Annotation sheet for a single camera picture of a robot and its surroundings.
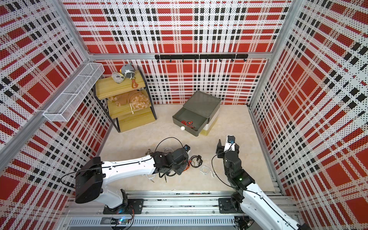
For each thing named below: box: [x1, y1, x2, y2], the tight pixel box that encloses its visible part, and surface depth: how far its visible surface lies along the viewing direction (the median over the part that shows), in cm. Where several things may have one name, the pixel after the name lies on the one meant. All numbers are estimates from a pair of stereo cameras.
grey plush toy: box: [121, 63, 136, 81], surface depth 88 cm
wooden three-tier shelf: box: [92, 65, 158, 133], surface depth 92 cm
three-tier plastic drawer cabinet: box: [172, 90, 222, 137], surface depth 92 cm
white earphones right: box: [199, 165, 217, 178], surface depth 88 cm
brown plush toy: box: [108, 90, 150, 110], surface depth 91 cm
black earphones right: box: [189, 154, 203, 168], surface depth 92 cm
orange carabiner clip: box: [131, 79, 138, 89], surface depth 88 cm
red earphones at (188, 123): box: [180, 120, 196, 129], surface depth 92 cm
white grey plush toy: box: [111, 71, 126, 84], surface depth 86 cm
